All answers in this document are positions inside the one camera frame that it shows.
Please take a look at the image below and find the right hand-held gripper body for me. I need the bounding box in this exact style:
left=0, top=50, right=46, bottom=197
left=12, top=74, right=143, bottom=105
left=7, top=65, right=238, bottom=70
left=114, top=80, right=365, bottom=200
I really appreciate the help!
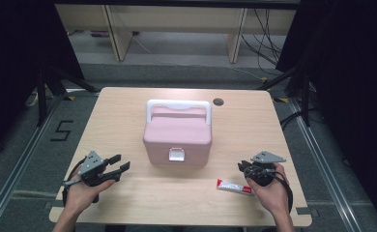
left=245, top=150, right=287, bottom=188

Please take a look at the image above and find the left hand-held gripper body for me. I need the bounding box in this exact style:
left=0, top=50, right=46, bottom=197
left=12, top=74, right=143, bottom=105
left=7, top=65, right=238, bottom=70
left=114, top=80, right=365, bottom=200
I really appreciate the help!
left=77, top=150, right=122, bottom=189

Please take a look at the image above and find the red and white tube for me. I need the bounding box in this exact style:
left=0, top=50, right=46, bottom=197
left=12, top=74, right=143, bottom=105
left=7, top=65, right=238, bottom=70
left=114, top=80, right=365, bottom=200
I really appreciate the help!
left=216, top=178, right=255, bottom=196

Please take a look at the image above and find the pink plastic storage box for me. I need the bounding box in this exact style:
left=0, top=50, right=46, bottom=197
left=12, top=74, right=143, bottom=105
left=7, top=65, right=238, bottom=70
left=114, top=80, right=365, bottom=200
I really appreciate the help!
left=142, top=99, right=214, bottom=167

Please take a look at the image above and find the person's right hand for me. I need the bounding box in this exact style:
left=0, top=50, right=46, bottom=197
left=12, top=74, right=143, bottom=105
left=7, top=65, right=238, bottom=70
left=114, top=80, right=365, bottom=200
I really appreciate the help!
left=245, top=162, right=291, bottom=216

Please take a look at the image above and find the person's left hand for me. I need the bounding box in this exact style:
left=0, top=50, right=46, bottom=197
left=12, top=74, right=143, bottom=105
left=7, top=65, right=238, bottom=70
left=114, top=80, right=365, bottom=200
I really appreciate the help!
left=62, top=173, right=117, bottom=216

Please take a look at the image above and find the black metal stand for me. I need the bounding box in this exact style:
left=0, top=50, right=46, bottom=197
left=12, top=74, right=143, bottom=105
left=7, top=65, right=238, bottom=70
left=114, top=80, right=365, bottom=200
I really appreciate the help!
left=36, top=66, right=100, bottom=128
left=257, top=61, right=312, bottom=128

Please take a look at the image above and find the black curtain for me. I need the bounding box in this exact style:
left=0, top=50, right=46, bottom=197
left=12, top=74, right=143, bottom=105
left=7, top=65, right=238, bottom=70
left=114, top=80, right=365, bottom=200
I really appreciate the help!
left=0, top=0, right=85, bottom=162
left=275, top=0, right=377, bottom=223

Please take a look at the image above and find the silver cable plug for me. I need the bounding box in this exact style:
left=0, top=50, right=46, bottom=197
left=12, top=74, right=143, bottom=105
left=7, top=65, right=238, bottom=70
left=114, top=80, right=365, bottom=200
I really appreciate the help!
left=61, top=178, right=82, bottom=189

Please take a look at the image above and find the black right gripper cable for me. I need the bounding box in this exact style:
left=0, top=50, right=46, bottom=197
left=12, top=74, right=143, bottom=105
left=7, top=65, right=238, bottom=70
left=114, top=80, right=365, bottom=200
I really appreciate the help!
left=252, top=166, right=294, bottom=215

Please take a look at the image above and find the metal floor rail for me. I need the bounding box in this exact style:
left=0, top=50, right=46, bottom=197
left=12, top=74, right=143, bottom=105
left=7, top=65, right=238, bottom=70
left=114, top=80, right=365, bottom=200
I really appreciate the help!
left=0, top=93, right=66, bottom=232
left=287, top=96, right=363, bottom=232

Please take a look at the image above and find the bundle of black cables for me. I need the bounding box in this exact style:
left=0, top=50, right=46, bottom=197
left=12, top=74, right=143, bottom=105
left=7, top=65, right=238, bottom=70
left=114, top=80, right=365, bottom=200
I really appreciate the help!
left=240, top=8, right=285, bottom=77

